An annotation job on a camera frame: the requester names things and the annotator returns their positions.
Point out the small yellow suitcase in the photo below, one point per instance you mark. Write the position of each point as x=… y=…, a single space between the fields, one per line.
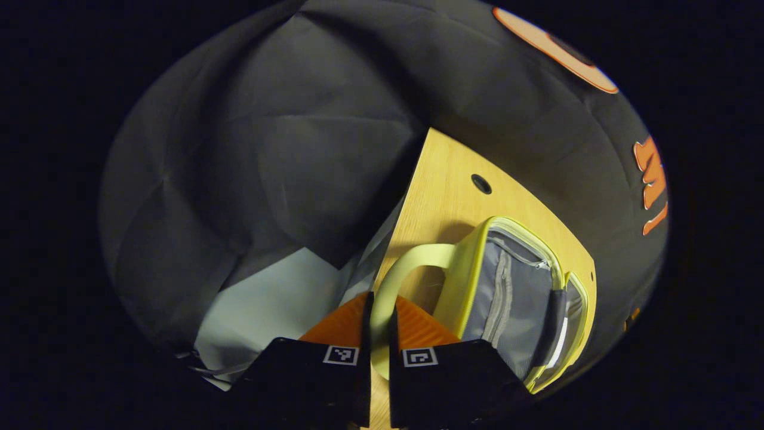
x=513 y=292

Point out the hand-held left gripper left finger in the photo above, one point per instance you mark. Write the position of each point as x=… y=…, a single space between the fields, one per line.
x=364 y=388

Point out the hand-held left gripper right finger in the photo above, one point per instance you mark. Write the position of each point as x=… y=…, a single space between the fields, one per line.
x=397 y=388

